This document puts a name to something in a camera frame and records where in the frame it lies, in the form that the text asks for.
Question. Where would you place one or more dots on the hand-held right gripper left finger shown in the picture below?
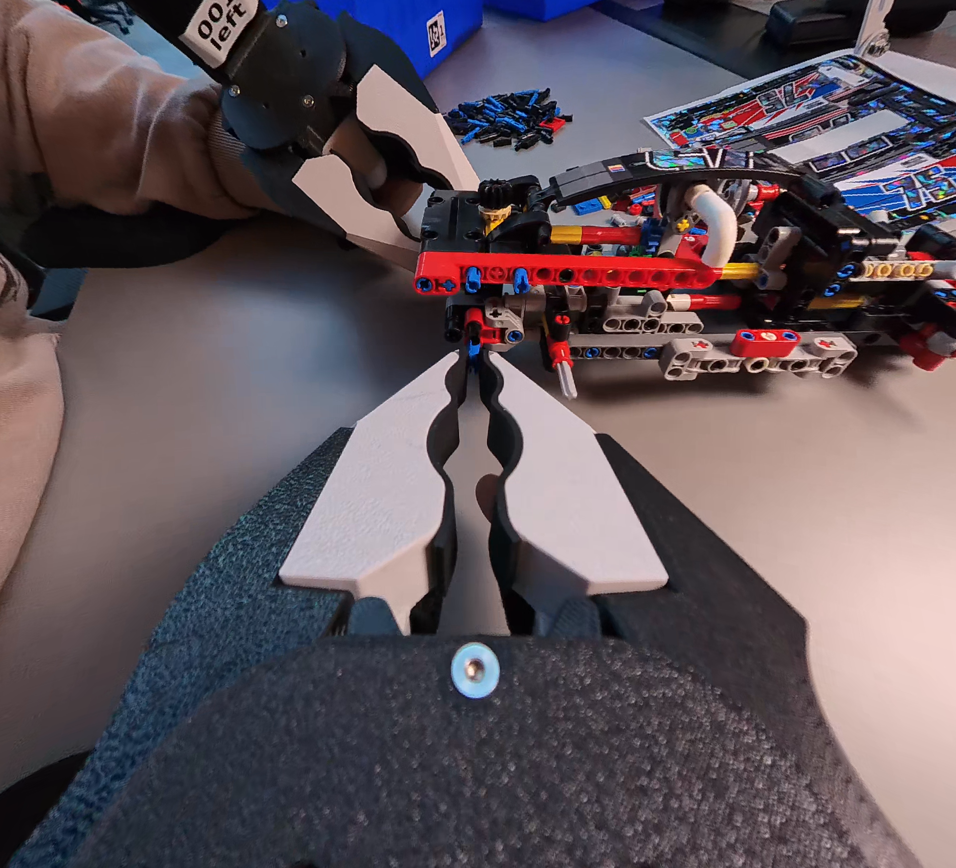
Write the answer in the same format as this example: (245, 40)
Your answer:
(366, 509)

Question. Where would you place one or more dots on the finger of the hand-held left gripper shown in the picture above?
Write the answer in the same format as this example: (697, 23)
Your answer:
(343, 203)
(411, 121)

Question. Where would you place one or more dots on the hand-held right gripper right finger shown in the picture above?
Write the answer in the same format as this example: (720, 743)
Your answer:
(582, 509)

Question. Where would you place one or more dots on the blue lego pin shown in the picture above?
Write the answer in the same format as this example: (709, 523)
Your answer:
(473, 357)

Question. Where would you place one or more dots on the lego car model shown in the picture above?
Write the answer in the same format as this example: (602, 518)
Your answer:
(672, 271)

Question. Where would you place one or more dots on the person's left forearm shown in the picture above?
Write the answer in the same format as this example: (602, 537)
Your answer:
(97, 114)

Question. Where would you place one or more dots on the person's right hand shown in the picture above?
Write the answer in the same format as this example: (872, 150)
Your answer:
(484, 496)

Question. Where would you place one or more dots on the pile of black blue pins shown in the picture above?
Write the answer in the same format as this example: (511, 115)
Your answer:
(508, 118)

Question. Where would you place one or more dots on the black chair armrest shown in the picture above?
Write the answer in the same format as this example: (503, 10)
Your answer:
(112, 237)

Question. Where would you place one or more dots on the holographic sticker sheet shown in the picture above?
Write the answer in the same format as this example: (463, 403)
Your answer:
(836, 121)

